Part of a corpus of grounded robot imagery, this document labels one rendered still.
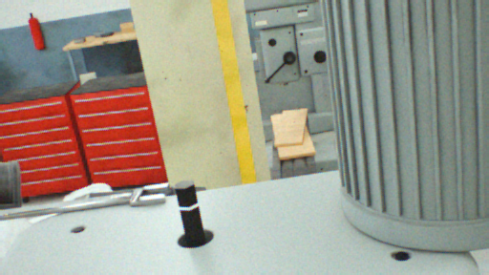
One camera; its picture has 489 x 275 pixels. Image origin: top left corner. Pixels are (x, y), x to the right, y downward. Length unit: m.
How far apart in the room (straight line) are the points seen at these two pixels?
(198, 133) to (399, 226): 1.90
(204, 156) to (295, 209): 1.81
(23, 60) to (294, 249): 9.82
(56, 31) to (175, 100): 7.76
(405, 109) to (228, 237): 0.22
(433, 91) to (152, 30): 1.89
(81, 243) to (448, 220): 0.37
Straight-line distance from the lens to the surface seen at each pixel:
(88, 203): 0.72
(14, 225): 1.22
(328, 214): 0.61
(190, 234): 0.59
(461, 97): 0.48
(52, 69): 10.19
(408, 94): 0.48
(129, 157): 5.47
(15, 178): 1.29
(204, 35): 2.28
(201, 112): 2.35
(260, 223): 0.61
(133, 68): 9.53
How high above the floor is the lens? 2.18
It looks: 20 degrees down
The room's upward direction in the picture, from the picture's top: 9 degrees counter-clockwise
